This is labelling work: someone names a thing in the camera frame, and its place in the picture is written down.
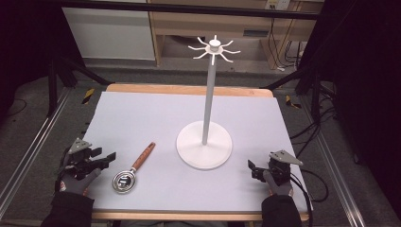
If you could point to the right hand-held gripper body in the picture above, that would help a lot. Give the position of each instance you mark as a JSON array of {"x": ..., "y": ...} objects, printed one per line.
[{"x": 279, "y": 168}]

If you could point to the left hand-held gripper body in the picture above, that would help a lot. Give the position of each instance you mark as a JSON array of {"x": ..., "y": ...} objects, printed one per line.
[{"x": 80, "y": 159}]

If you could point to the white hook rack stand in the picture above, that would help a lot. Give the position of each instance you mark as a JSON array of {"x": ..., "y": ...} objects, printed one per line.
[{"x": 205, "y": 145}]

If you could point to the person's right hand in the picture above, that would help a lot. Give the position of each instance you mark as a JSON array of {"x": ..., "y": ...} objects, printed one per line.
[{"x": 279, "y": 187}]

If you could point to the person's left hand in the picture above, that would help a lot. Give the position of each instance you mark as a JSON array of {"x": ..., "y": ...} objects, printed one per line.
[{"x": 77, "y": 184}]

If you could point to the yellow black tape strip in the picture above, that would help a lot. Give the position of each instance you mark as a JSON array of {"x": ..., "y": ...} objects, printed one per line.
[
  {"x": 292, "y": 102},
  {"x": 88, "y": 96}
]

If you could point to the white table mat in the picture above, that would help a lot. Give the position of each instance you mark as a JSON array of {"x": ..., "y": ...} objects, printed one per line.
[{"x": 176, "y": 189}]

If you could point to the black metal stand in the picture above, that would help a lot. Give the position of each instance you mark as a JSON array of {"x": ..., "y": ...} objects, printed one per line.
[
  {"x": 315, "y": 94},
  {"x": 53, "y": 85}
]

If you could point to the wooden table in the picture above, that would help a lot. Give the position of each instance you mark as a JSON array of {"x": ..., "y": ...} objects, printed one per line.
[{"x": 189, "y": 89}]

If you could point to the white cabinet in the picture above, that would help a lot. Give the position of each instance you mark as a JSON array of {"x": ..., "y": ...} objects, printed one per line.
[{"x": 110, "y": 33}]

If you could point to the black curtain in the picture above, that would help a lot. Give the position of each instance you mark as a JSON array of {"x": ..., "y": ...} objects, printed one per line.
[
  {"x": 25, "y": 41},
  {"x": 369, "y": 78}
]

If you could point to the white power strip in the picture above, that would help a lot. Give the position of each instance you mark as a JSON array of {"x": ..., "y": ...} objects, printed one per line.
[{"x": 277, "y": 3}]

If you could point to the aluminium floor rail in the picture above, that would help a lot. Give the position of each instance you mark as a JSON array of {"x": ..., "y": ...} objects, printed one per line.
[
  {"x": 34, "y": 138},
  {"x": 334, "y": 164}
]

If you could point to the black horizontal frame bar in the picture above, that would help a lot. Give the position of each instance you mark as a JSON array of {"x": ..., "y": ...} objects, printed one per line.
[{"x": 189, "y": 8}]

